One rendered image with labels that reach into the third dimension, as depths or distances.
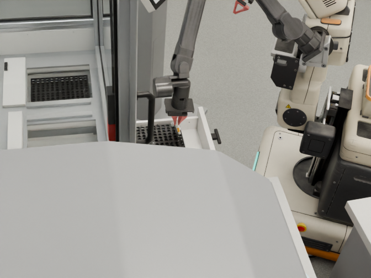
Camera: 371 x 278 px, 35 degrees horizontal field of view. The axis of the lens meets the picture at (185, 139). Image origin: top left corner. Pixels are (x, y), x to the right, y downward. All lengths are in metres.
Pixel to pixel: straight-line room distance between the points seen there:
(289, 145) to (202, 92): 0.85
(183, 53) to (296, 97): 0.68
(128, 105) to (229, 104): 2.34
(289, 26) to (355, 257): 0.93
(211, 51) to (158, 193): 3.20
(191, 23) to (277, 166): 1.17
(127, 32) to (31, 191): 0.47
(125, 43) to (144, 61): 1.91
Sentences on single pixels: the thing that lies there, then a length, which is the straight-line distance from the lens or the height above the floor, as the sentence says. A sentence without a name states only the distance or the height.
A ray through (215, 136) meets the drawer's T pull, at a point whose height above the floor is 0.91.
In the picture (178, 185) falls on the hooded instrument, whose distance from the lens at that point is 0.88.
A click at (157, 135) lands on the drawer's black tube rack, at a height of 0.90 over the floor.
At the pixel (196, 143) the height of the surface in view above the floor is 0.84.
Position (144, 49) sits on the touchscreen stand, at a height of 0.57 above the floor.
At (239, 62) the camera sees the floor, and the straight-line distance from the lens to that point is 3.97.
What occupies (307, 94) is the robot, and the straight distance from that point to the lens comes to 2.47.
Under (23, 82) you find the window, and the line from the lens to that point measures 1.28.
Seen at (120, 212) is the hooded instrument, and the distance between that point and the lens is 0.82.
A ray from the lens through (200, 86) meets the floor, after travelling 3.73.
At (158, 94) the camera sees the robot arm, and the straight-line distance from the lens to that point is 1.97.
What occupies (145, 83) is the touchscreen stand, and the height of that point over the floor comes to 0.34.
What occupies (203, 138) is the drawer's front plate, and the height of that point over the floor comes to 0.89.
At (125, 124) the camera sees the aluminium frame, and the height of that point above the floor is 1.48.
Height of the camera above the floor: 2.44
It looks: 46 degrees down
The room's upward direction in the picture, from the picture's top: 6 degrees clockwise
